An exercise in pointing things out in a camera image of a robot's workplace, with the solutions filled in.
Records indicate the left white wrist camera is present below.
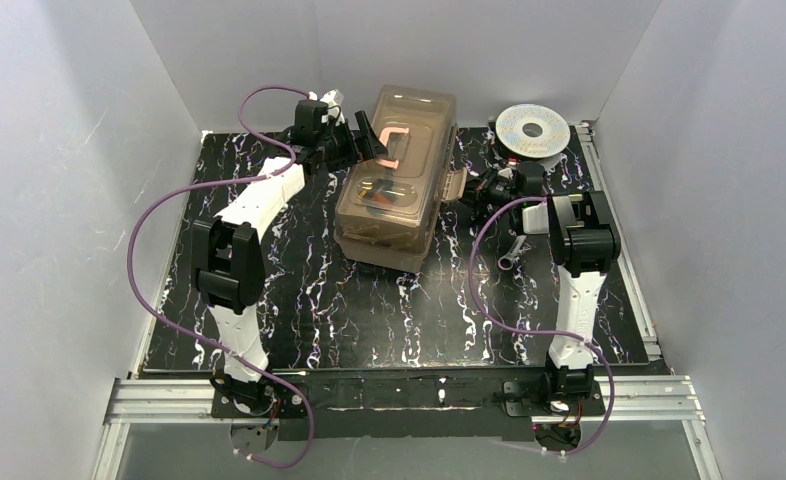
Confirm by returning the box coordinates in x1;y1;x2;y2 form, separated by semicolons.
308;89;345;126

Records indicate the translucent brown beige tool box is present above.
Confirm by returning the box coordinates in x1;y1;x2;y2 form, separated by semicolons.
334;85;467;273

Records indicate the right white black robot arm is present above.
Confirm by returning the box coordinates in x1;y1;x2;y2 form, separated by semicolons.
462;163;621;412

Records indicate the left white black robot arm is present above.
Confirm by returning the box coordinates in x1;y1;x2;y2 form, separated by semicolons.
191;90;387;407

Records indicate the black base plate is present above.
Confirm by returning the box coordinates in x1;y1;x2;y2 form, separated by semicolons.
210;366;607;441

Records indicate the silver wrench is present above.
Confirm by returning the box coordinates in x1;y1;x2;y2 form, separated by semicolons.
497;235;527;271

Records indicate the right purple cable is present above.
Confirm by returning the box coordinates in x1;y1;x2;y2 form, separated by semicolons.
468;195;616;458

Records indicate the white filament spool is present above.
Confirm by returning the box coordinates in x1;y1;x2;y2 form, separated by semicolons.
493;104;571;173

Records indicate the black marbled table mat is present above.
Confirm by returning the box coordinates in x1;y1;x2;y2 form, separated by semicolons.
140;132;651;375

